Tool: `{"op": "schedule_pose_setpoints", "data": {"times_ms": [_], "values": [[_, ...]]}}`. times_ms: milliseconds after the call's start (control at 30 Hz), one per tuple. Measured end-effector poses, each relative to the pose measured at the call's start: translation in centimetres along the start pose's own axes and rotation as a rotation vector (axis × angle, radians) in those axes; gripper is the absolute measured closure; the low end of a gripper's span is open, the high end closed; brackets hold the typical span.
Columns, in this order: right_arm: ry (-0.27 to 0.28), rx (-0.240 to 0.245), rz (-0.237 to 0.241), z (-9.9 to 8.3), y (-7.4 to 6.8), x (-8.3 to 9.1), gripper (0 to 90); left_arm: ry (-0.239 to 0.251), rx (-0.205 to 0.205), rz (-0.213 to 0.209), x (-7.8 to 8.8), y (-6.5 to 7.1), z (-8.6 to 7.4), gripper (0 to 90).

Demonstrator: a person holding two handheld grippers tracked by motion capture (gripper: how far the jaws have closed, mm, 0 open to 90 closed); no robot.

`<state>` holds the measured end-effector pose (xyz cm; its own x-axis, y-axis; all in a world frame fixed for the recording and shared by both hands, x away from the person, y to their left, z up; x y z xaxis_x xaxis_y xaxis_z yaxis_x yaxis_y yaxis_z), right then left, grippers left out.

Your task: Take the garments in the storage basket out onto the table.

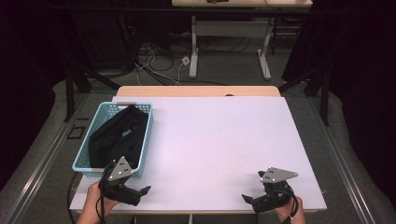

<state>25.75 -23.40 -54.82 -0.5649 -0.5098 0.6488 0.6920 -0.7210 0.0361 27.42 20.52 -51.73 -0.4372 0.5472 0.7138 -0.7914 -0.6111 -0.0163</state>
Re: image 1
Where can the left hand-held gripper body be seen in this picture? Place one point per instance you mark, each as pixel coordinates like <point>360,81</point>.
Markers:
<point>120,170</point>

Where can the person's left hand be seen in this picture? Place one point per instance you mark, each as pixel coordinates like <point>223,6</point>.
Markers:
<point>93,199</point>

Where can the person's right hand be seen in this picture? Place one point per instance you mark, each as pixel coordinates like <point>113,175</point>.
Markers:
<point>292,213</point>

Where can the light blue plastic basket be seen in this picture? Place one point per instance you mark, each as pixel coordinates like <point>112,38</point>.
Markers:
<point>93,130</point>

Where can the black curtain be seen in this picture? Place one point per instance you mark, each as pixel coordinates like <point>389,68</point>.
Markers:
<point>21,93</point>
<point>364,93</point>

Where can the white-legged wooden desk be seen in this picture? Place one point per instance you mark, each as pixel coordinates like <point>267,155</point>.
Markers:
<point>230,29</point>

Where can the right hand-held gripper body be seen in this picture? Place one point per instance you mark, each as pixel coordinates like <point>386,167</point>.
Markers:
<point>275,175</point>

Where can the black cloth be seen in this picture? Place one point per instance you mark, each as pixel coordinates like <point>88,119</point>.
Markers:
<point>124,130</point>

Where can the white power adapter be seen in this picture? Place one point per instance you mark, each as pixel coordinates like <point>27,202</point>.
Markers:
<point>185,60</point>

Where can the aluminium floor rail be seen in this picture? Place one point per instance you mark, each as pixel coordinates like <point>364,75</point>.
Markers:
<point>342,168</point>
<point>40,168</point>

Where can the white table cover board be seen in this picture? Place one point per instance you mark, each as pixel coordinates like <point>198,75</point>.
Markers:
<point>218,146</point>

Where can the black metal stand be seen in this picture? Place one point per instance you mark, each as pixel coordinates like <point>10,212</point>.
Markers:
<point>70,93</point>
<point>324,96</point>

